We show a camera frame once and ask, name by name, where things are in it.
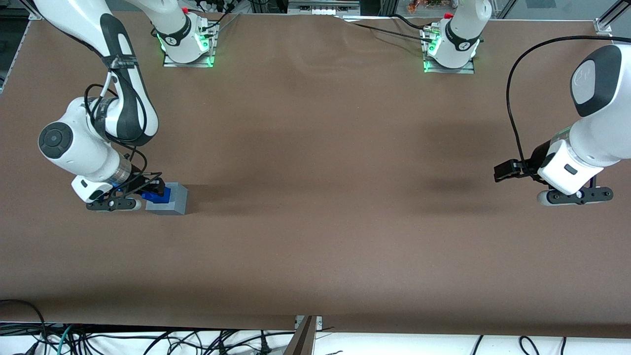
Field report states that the white power strip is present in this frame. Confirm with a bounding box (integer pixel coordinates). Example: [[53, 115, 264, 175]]
[[287, 0, 360, 15]]

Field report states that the aluminium frame corner profile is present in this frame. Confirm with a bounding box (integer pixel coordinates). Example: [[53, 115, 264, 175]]
[[27, 0, 50, 21], [594, 0, 631, 36]]

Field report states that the black looped floor cable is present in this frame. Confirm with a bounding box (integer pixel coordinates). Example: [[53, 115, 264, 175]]
[[0, 299, 48, 355]]

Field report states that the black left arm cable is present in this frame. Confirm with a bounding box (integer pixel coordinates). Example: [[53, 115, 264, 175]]
[[506, 35, 631, 171]]

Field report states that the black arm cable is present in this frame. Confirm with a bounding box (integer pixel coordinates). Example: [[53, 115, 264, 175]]
[[84, 64, 148, 174], [506, 35, 631, 171]]

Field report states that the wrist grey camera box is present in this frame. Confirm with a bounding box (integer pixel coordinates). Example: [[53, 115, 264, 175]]
[[537, 187, 614, 207], [86, 197, 137, 212]]

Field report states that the left wrist grey camera box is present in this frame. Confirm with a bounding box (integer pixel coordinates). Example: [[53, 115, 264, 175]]
[[537, 187, 614, 207]]

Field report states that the blue plastic insert part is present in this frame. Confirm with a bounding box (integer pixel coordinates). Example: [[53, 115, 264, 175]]
[[141, 186, 172, 204]]

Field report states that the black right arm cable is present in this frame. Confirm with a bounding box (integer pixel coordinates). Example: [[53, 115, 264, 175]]
[[84, 64, 148, 174]]

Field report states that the gray square socket base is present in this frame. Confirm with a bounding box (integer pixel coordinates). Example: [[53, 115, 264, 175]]
[[145, 182, 188, 216]]

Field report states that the brown table cover sheet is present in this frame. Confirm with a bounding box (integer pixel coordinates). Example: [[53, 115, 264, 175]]
[[0, 9, 631, 340]]

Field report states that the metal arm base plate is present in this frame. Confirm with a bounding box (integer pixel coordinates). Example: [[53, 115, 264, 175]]
[[163, 49, 216, 68], [423, 58, 475, 74]]

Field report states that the teal floor cable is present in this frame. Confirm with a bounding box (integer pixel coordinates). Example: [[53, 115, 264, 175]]
[[56, 324, 75, 355]]

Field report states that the grey diagonal support beam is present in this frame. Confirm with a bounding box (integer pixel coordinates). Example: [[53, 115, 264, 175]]
[[282, 316, 317, 355]]

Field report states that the long black base cable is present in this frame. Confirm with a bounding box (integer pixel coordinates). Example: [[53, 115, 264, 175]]
[[339, 18, 435, 45]]

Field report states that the short black base cable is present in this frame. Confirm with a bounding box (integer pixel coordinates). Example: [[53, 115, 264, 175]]
[[392, 13, 433, 32]]

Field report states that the right wrist grey camera box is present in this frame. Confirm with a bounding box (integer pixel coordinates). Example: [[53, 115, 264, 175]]
[[86, 197, 137, 212]]

